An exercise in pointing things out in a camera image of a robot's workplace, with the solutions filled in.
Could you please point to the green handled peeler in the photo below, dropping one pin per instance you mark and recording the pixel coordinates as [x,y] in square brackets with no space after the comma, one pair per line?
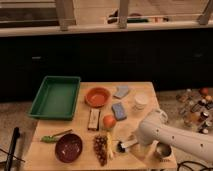
[54,138]

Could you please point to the orange fruit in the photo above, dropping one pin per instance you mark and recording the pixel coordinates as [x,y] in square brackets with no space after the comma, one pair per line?
[109,122]

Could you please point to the metal cup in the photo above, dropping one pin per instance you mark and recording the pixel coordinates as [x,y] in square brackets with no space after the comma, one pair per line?
[162,150]

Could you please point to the blue sponge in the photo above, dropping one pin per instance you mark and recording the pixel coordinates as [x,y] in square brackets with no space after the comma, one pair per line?
[119,111]

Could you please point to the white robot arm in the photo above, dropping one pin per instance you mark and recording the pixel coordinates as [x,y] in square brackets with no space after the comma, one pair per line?
[154,127]

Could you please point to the wooden block eraser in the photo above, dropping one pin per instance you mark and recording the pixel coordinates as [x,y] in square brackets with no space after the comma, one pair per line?
[93,123]

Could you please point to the bunch of brown grapes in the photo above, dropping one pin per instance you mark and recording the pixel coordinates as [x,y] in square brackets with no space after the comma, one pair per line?
[100,148]

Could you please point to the orange red bowl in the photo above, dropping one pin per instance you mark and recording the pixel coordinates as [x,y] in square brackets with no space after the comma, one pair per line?
[97,97]

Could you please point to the white plastic cup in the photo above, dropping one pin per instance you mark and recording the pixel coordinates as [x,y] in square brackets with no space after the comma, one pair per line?
[140,101]

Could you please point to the dark maroon bowl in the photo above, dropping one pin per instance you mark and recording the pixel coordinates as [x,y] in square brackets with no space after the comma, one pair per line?
[68,148]

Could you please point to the green plastic tray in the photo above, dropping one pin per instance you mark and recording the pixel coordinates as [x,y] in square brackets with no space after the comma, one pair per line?
[56,98]

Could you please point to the black stand pole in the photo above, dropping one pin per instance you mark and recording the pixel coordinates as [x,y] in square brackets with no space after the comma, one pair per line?
[10,155]

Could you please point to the yellow corn piece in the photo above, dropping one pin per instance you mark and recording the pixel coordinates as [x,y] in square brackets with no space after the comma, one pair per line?
[109,146]

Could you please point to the white handled dish brush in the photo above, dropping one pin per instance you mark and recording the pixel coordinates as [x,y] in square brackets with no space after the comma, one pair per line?
[122,146]

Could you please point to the grey blue cloth piece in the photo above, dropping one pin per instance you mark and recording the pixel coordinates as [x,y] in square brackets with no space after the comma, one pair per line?
[122,91]

